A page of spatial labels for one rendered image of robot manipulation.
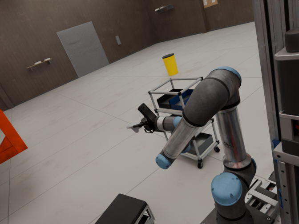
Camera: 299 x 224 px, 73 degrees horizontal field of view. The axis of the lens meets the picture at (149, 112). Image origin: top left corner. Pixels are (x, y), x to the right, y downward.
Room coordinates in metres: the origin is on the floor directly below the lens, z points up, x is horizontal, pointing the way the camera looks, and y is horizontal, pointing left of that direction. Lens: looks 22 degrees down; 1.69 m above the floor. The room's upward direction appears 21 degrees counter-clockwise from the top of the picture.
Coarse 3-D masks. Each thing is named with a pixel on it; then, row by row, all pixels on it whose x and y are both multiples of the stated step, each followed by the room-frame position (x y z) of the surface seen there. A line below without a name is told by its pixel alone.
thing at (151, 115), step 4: (144, 104) 1.02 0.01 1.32; (140, 108) 1.00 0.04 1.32; (144, 108) 1.00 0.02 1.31; (148, 108) 1.01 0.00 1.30; (144, 112) 0.99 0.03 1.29; (148, 112) 0.99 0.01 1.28; (152, 112) 1.00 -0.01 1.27; (148, 116) 0.98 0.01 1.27; (152, 116) 0.99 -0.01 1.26; (156, 116) 0.99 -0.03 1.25; (148, 120) 0.99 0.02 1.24; (152, 120) 0.97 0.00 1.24
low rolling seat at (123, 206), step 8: (120, 200) 1.51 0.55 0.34; (128, 200) 1.47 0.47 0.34; (136, 200) 1.44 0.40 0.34; (112, 208) 1.45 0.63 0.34; (120, 208) 1.42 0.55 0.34; (128, 208) 1.38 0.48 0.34; (136, 208) 1.35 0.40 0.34; (144, 208) 1.36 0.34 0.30; (104, 216) 1.39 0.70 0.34; (112, 216) 1.36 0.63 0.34; (120, 216) 1.33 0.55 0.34; (128, 216) 1.30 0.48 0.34; (136, 216) 1.28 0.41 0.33; (144, 216) 1.44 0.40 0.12; (152, 216) 1.39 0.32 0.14
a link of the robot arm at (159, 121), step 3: (159, 117) 0.95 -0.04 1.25; (162, 117) 0.94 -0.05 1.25; (159, 120) 0.93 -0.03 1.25; (162, 120) 0.92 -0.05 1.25; (159, 123) 0.92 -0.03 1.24; (162, 123) 0.96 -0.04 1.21; (159, 126) 0.92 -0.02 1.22; (162, 126) 0.90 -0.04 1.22; (159, 129) 0.93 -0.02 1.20; (162, 129) 0.91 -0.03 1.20
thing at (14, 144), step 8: (0, 112) 3.28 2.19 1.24; (0, 120) 3.25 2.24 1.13; (8, 120) 3.30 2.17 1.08; (0, 128) 3.21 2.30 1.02; (8, 128) 3.26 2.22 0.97; (8, 136) 3.23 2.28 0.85; (16, 136) 3.28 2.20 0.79; (0, 144) 3.23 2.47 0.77; (8, 144) 3.20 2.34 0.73; (16, 144) 3.24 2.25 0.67; (24, 144) 3.29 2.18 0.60; (0, 152) 3.12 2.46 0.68; (8, 152) 3.16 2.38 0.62; (16, 152) 3.20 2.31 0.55; (0, 160) 3.07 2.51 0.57
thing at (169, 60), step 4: (164, 56) 6.51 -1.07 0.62; (168, 56) 6.30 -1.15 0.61; (172, 56) 6.33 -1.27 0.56; (164, 60) 6.40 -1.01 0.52; (168, 60) 6.31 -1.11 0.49; (172, 60) 6.32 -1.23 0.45; (168, 64) 6.34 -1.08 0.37; (172, 64) 6.31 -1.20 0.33; (176, 64) 6.42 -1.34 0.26; (168, 68) 6.37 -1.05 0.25; (172, 68) 6.32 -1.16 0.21; (176, 68) 6.37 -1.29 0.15; (168, 72) 6.43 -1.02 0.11; (172, 72) 6.33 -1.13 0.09; (176, 72) 6.34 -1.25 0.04
